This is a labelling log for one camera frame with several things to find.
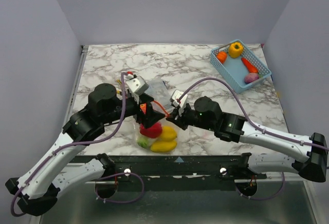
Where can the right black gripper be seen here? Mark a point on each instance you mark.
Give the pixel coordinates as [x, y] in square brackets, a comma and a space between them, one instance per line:
[181, 117]

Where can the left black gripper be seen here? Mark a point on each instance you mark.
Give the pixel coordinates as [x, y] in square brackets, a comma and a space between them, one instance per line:
[151, 115]

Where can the red toy bell pepper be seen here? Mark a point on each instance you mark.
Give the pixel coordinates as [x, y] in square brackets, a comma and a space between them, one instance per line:
[152, 132]

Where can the yellow toy lemon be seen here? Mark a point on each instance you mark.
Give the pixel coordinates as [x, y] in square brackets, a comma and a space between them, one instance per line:
[168, 134]

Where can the clear zip top bag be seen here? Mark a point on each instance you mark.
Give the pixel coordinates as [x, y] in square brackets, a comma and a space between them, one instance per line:
[156, 106]

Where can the yellow toy corn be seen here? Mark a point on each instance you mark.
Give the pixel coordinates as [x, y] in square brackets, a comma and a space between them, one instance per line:
[163, 146]

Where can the blue plastic basket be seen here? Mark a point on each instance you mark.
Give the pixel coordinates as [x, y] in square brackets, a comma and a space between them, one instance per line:
[234, 71]

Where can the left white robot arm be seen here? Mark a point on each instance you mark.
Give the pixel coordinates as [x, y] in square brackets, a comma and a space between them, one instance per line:
[39, 189]

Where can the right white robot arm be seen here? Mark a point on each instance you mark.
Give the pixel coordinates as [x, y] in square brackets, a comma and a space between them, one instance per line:
[303, 155]

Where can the orange toy pumpkin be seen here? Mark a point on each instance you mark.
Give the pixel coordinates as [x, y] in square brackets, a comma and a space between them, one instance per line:
[221, 56]

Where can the pink toy onion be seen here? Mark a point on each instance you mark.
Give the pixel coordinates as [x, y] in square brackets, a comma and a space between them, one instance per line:
[251, 77]

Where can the yellow toy bell pepper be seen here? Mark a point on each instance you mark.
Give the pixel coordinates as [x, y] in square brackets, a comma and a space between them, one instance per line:
[235, 50]

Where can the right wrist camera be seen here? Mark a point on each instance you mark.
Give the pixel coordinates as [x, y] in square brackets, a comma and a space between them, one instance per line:
[177, 97]

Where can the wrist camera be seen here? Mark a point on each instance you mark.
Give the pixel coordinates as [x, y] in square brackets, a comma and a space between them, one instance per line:
[136, 84]
[177, 97]

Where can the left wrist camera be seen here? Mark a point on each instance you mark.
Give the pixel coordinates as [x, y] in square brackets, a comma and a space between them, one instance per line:
[136, 84]

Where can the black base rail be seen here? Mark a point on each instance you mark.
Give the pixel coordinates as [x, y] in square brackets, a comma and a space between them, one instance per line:
[178, 173]

